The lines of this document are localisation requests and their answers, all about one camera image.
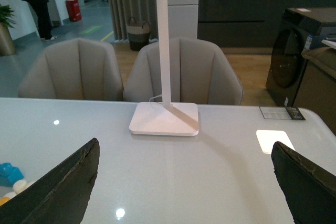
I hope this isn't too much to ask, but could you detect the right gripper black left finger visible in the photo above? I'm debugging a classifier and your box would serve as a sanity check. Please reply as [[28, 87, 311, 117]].
[[1, 138, 100, 223]]

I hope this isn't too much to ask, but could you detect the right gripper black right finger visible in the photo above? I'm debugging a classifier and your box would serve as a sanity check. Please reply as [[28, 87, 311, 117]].
[[271, 142, 335, 223]]

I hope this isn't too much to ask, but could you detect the blue three-stud block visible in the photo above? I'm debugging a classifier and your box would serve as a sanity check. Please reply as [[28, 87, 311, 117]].
[[1, 163, 24, 187]]

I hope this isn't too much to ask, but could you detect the black and white label sticker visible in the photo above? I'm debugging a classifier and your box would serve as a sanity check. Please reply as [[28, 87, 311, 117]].
[[259, 106, 305, 120]]

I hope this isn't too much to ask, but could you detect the white desk lamp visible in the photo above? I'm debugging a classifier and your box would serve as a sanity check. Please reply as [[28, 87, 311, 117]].
[[129, 0, 199, 136]]

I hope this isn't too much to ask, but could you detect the beige chair left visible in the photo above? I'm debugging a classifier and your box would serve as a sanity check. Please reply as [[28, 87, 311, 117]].
[[18, 38, 123, 101]]

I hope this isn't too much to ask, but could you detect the beige chair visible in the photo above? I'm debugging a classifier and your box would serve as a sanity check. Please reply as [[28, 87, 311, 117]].
[[123, 38, 243, 105], [18, 38, 123, 101]]

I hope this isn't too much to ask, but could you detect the beige chair right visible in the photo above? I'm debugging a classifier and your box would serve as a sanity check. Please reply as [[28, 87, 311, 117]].
[[123, 38, 243, 105]]

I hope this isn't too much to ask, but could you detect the green potted plant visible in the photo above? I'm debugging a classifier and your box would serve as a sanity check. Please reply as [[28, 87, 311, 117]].
[[1, 5, 16, 56]]

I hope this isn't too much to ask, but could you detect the black washing machine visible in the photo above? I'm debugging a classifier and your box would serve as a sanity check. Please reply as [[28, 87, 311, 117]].
[[266, 7, 335, 106]]

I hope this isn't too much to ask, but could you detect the dark grey cabinet counter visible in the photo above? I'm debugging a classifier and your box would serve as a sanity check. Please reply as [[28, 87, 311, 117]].
[[197, 0, 335, 48]]

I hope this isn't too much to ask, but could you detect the red bin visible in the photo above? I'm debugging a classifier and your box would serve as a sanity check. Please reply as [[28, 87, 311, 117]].
[[66, 0, 82, 22]]

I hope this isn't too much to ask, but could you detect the grey curtain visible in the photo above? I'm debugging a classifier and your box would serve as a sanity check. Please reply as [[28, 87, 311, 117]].
[[104, 0, 161, 44]]

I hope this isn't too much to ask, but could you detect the white pillar cabinet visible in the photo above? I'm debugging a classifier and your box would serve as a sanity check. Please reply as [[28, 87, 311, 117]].
[[168, 0, 199, 39]]

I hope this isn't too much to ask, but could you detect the white studded base plate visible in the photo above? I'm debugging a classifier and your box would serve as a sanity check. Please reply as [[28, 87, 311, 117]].
[[1, 179, 36, 200]]

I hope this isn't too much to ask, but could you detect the woven basket with handles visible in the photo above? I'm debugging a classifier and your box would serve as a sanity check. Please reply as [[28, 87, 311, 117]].
[[126, 16, 151, 51]]

